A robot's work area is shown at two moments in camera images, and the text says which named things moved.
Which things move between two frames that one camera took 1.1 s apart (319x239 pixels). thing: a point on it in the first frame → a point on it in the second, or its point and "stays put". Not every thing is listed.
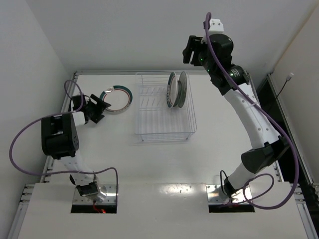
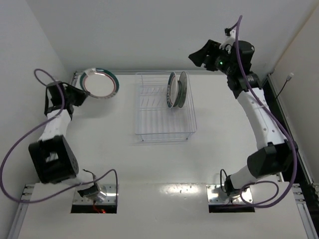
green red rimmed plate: (172, 89) stays put
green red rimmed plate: (120, 98) → (102, 84)
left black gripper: (97, 108) → (75, 95)
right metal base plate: (215, 195) stays put
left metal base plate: (110, 198) stays put
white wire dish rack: (154, 120) stays put
